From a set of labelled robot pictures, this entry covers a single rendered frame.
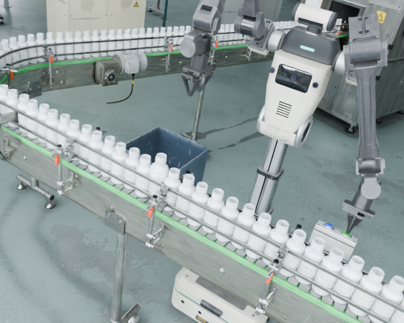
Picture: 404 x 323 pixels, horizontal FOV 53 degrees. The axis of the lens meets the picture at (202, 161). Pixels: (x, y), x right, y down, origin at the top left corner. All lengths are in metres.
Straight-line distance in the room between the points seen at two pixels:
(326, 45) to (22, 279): 2.03
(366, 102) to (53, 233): 2.17
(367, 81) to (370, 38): 0.11
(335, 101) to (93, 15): 3.08
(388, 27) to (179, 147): 3.11
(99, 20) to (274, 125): 3.92
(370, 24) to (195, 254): 0.92
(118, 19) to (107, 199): 4.14
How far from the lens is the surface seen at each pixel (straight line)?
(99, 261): 2.68
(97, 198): 1.68
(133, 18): 5.69
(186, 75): 1.39
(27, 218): 3.00
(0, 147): 1.95
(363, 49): 1.20
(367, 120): 1.29
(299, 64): 1.71
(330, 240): 1.43
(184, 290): 2.28
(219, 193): 1.38
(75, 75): 2.80
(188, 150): 2.09
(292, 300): 1.40
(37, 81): 2.70
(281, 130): 1.81
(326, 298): 1.38
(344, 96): 5.00
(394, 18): 4.70
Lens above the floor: 1.95
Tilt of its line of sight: 32 degrees down
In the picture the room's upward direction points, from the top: 11 degrees clockwise
